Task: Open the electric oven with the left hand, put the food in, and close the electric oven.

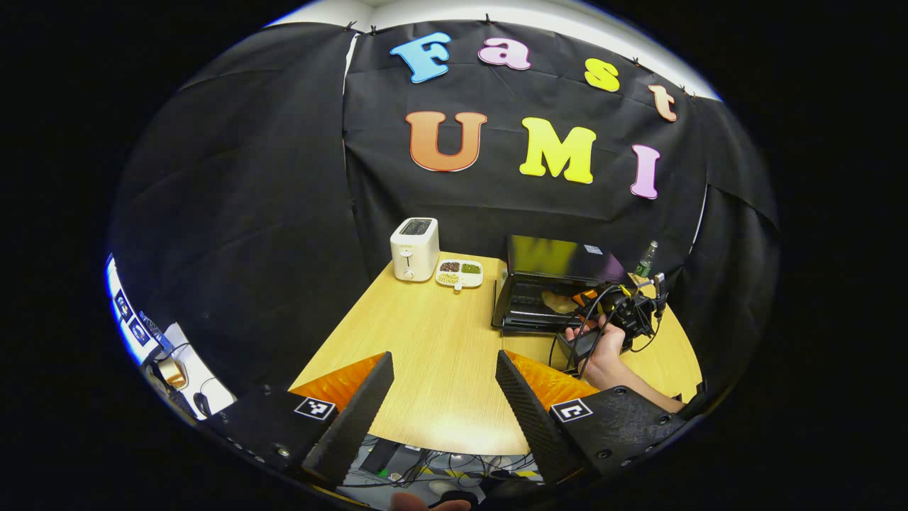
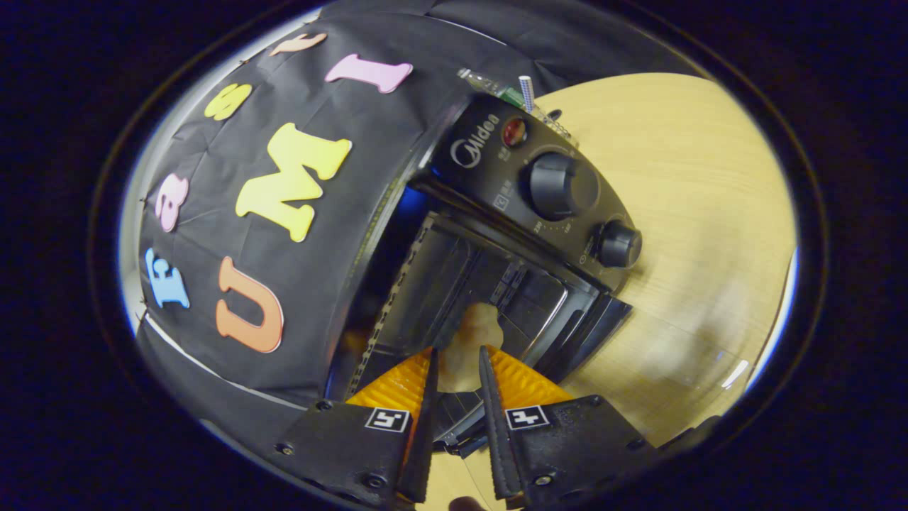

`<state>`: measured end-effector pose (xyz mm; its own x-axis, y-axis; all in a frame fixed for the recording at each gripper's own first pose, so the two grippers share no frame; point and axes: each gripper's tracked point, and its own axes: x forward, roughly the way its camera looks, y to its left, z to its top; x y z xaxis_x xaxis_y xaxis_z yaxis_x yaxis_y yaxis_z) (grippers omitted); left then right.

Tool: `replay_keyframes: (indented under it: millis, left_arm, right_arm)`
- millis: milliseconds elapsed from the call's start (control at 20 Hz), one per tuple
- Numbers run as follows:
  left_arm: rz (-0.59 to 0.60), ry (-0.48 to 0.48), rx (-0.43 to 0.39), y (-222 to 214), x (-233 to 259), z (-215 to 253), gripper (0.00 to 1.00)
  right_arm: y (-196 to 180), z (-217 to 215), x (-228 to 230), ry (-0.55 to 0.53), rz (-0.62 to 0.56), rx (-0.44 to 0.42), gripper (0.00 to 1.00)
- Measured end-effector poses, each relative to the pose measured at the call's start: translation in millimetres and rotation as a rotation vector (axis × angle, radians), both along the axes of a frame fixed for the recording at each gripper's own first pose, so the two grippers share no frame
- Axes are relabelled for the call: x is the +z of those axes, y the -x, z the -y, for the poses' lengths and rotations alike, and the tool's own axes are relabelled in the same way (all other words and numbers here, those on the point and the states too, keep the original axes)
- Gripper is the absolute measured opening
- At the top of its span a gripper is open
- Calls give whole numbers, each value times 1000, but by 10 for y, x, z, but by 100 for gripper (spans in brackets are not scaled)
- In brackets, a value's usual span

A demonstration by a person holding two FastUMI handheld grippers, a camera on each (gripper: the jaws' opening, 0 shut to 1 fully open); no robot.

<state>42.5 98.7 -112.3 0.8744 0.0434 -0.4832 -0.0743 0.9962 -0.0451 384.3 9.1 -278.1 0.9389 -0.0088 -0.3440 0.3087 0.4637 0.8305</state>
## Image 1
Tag black electric oven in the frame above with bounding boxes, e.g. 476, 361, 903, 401
491, 234, 641, 335

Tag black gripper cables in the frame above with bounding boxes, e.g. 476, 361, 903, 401
548, 282, 666, 375

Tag green water bottle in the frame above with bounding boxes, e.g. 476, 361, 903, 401
634, 240, 660, 279

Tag white board with printed tags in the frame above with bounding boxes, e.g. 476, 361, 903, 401
105, 254, 162, 364

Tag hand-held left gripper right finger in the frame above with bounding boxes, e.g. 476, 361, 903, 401
494, 349, 694, 492

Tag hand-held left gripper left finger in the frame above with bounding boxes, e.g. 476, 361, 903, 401
206, 351, 396, 490

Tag white divided snack dish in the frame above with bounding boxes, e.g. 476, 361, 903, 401
434, 258, 485, 292

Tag white toaster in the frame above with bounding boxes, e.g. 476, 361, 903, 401
389, 216, 441, 283

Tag brown tape roll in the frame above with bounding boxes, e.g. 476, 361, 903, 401
157, 358, 189, 390

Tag tangle of floor cables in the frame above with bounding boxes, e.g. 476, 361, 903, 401
339, 434, 548, 499

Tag tan pancake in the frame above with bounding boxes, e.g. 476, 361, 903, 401
541, 289, 580, 316

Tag white side desk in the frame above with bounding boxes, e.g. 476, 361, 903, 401
140, 322, 239, 428

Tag row of black cloth clips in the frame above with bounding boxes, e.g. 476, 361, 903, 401
343, 12, 697, 98

